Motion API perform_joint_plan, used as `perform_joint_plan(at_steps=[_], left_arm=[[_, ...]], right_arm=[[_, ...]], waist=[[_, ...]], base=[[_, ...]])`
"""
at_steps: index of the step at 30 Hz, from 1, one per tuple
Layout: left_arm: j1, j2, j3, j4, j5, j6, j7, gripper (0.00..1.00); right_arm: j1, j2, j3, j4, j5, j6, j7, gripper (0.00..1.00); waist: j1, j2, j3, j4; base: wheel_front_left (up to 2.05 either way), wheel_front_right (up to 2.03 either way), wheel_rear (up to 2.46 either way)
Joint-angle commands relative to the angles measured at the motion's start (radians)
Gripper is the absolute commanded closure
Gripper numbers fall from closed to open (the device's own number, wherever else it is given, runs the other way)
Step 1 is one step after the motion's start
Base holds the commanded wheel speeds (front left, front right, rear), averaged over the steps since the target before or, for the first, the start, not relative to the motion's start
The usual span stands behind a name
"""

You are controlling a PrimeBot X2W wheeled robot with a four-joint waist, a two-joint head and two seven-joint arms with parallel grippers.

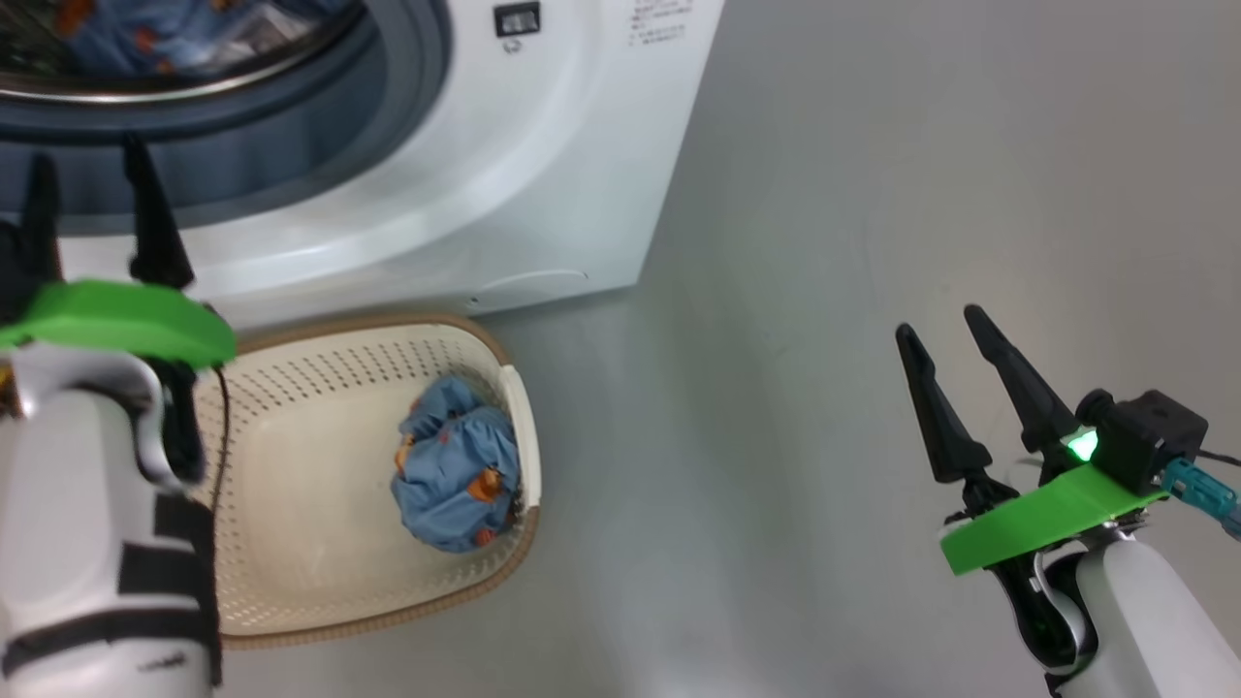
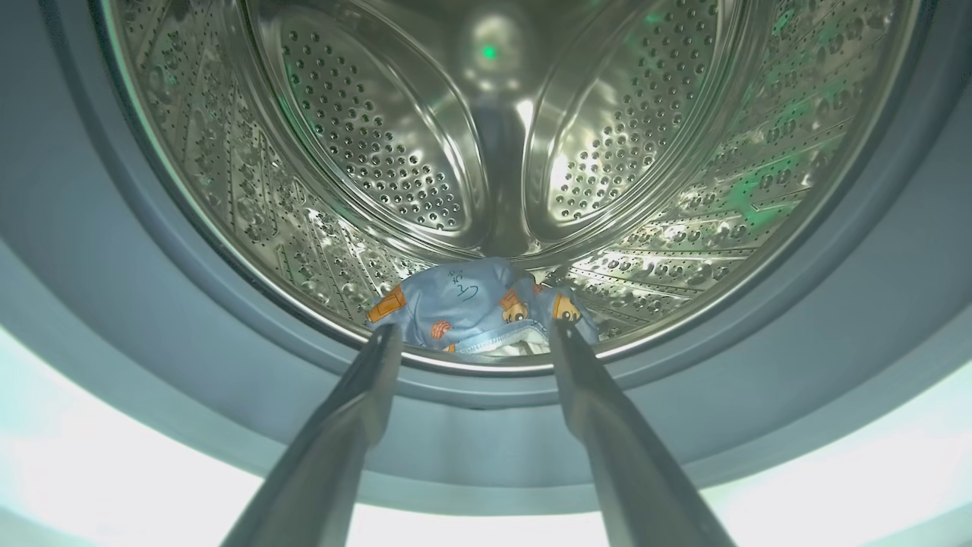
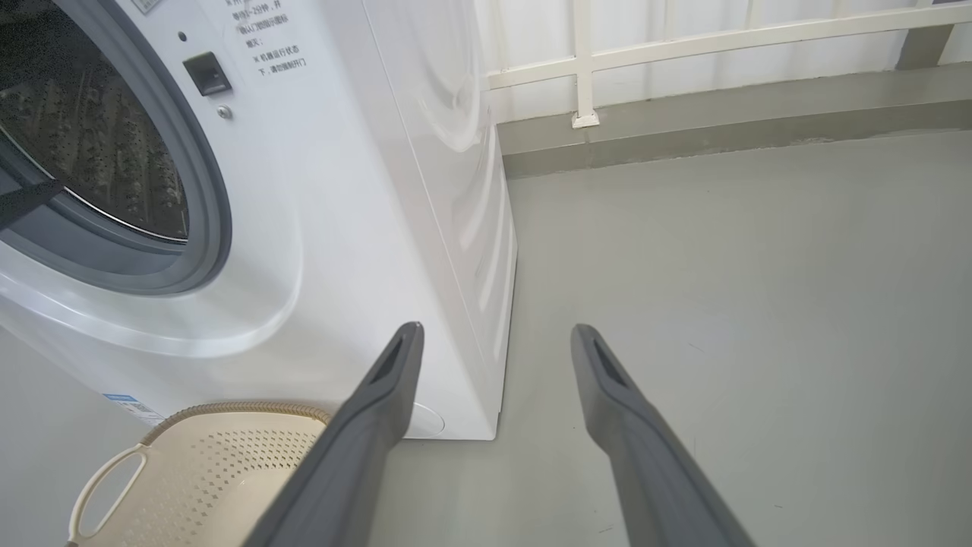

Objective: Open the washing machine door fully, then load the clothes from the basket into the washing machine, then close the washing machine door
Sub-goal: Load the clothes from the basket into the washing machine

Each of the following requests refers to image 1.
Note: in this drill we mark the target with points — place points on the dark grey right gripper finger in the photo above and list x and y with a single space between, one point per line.
940 417
1028 397

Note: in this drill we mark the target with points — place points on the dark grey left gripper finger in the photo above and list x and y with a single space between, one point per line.
41 223
155 233

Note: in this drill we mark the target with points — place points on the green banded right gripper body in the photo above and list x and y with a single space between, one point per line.
1037 519

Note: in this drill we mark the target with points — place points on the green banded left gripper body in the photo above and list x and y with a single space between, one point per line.
126 320

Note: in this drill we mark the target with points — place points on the blue garment with orange print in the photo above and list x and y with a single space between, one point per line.
145 39
456 475

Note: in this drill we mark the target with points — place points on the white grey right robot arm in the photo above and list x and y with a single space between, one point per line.
1154 620

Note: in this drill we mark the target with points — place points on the grey rubber door gasket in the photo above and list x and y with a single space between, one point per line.
291 145

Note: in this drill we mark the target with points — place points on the cream plastic laundry basket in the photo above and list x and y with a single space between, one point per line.
320 504

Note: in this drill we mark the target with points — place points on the white front-load washing machine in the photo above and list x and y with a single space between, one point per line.
543 145

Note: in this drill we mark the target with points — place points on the black door latch socket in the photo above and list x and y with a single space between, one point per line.
517 19

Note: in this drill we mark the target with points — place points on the printed warning text label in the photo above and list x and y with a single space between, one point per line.
661 21

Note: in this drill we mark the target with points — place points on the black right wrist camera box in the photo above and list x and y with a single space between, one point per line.
1149 436

